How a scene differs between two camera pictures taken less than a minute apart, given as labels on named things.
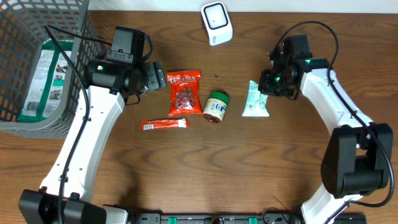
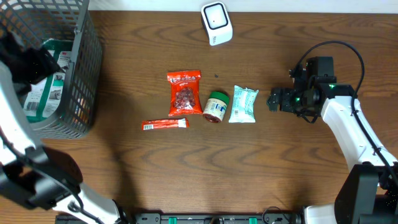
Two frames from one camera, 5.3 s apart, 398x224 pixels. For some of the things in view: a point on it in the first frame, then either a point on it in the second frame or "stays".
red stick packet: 165,124 stays
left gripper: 155,76 to 38,66
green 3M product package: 48,81 stays
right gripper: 265,88 to 285,104
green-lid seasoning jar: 215,106 stays
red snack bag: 185,98 stays
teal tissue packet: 256,105 to 243,107
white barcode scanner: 216,21 stays
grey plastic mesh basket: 24,26 stays
